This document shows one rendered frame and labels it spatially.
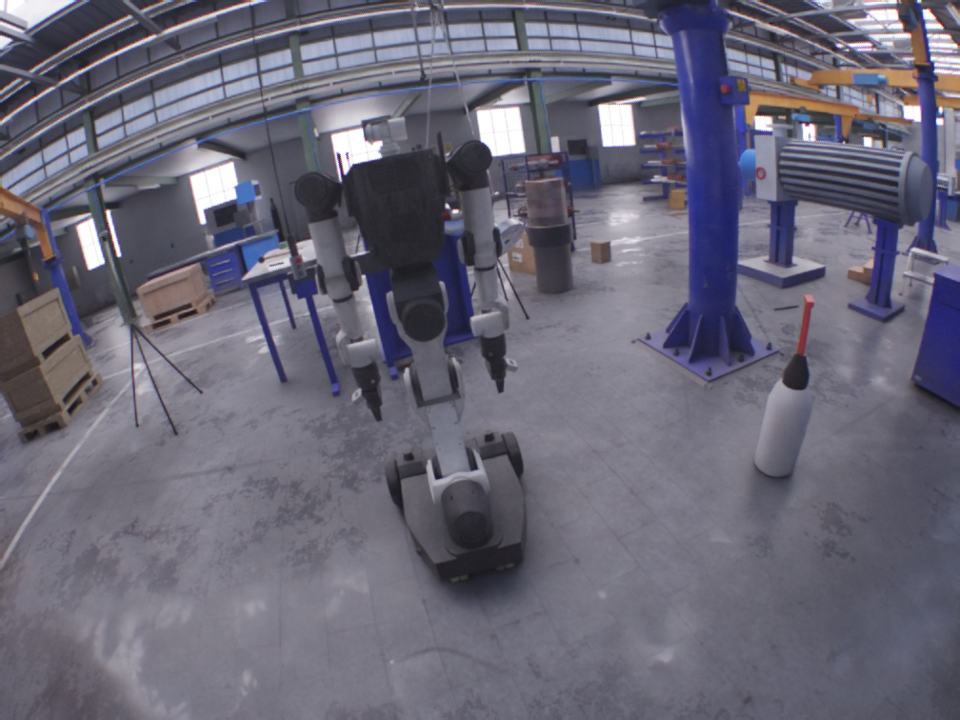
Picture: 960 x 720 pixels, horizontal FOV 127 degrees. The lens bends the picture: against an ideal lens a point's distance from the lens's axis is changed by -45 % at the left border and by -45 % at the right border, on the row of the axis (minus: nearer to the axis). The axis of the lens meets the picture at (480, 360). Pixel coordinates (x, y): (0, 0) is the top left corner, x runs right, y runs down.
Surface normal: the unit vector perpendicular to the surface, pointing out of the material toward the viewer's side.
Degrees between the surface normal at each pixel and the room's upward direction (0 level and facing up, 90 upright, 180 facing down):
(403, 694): 0
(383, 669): 0
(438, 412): 60
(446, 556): 0
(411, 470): 45
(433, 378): 86
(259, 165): 90
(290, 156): 90
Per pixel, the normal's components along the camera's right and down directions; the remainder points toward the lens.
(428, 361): 0.23, 0.55
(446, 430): 0.11, -0.10
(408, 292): 0.05, -0.34
